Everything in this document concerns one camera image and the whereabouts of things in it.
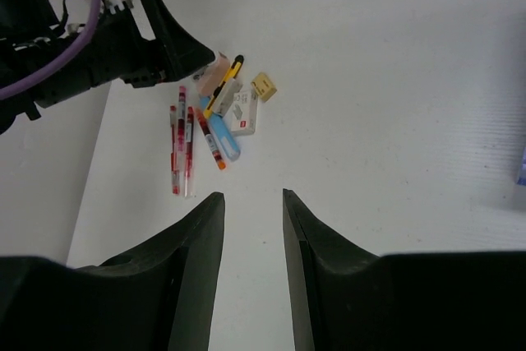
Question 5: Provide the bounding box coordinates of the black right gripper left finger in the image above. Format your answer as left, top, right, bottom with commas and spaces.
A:
1, 192, 225, 350

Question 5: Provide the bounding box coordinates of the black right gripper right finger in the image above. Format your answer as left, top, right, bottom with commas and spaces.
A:
283, 190, 525, 350

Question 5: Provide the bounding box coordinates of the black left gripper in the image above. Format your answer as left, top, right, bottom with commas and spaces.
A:
1, 0, 215, 132

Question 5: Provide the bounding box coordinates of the pink eraser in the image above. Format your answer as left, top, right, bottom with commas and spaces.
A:
191, 51, 231, 97

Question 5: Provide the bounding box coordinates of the yellow black utility knife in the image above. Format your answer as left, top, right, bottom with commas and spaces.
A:
203, 54, 244, 119

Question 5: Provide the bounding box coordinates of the white eraser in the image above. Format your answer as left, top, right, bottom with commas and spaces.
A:
212, 78, 242, 117

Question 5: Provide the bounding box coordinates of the yellow eraser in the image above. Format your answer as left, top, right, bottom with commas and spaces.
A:
251, 72, 277, 103

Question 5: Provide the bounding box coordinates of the white staples box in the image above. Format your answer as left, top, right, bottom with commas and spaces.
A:
230, 88, 258, 136

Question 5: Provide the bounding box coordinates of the red gel pen middle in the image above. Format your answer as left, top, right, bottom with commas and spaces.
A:
176, 85, 187, 171

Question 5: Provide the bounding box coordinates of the red gel pen right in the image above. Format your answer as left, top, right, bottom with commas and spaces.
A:
184, 106, 195, 198

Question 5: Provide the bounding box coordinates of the light blue correction tape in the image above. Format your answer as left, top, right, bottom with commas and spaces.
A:
199, 97, 241, 161

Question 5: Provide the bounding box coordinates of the orange capped red pen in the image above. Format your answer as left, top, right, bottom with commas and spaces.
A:
196, 109, 226, 170

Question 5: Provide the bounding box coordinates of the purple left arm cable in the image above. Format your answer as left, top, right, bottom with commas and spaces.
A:
0, 0, 102, 101

